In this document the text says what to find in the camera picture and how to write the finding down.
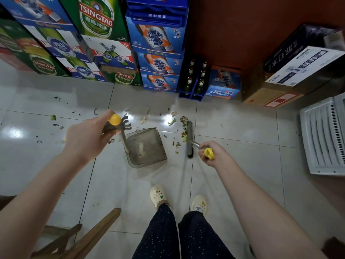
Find person's left hand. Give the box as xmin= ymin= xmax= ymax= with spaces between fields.
xmin=63 ymin=110 xmax=122 ymax=163

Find person's right hand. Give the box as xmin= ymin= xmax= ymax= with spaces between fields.
xmin=198 ymin=141 xmax=232 ymax=170

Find grey long-handled dustpan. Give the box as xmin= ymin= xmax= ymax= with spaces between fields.
xmin=102 ymin=114 xmax=168 ymax=169

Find person's right forearm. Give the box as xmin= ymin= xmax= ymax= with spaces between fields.
xmin=214 ymin=158 xmax=328 ymax=259

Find person's left forearm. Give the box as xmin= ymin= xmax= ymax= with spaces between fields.
xmin=0 ymin=151 xmax=96 ymax=259

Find scattered vegetable scraps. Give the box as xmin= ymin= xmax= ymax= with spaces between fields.
xmin=35 ymin=96 xmax=190 ymax=155

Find small green beer carton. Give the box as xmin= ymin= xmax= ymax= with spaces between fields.
xmin=102 ymin=68 xmax=143 ymax=87

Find person's right white clog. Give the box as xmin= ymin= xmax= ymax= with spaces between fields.
xmin=190 ymin=195 xmax=208 ymax=215

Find person's white clog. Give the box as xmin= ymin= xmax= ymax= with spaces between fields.
xmin=190 ymin=195 xmax=208 ymax=215
xmin=150 ymin=185 xmax=170 ymax=210

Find blue white beer can carton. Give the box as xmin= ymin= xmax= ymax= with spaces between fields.
xmin=57 ymin=57 xmax=106 ymax=82
xmin=24 ymin=24 xmax=93 ymax=63

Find blue bottle crate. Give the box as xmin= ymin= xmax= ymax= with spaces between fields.
xmin=179 ymin=57 xmax=208 ymax=102

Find person's left white clog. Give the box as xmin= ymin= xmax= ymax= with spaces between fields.
xmin=150 ymin=185 xmax=170 ymax=210

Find white blue beer bottle carton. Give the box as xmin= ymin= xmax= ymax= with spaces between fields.
xmin=82 ymin=34 xmax=137 ymax=71

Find row of green beer bottles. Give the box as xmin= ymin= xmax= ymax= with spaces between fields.
xmin=184 ymin=59 xmax=208 ymax=95

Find small blue beer carton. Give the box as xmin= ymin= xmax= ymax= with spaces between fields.
xmin=206 ymin=65 xmax=242 ymax=100

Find brown cardboard box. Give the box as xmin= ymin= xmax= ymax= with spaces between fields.
xmin=242 ymin=64 xmax=305 ymax=108

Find green carton with can print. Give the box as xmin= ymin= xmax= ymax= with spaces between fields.
xmin=0 ymin=18 xmax=71 ymax=77

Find dark dotted trousers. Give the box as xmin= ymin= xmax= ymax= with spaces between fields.
xmin=132 ymin=203 xmax=236 ymax=259

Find large blue beer can carton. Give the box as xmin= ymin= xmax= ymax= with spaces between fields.
xmin=126 ymin=17 xmax=187 ymax=55

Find large green beer carton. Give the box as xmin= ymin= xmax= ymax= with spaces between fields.
xmin=58 ymin=0 xmax=130 ymax=42

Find wooden chair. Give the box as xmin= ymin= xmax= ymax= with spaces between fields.
xmin=0 ymin=195 xmax=122 ymax=259

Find white slatted vent panel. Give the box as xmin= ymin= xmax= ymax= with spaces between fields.
xmin=300 ymin=92 xmax=345 ymax=176

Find stacked empty blue plastic crates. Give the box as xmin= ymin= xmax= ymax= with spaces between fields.
xmin=126 ymin=0 xmax=189 ymax=28

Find blue carton with can print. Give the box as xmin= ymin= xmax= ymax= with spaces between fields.
xmin=0 ymin=0 xmax=77 ymax=32

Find brown wooden cabinet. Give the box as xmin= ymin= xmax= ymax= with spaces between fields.
xmin=185 ymin=0 xmax=345 ymax=78

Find dark blue and white carton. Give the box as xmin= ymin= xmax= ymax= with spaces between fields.
xmin=264 ymin=23 xmax=345 ymax=87

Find dark brown object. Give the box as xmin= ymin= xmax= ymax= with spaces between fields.
xmin=321 ymin=237 xmax=345 ymax=259

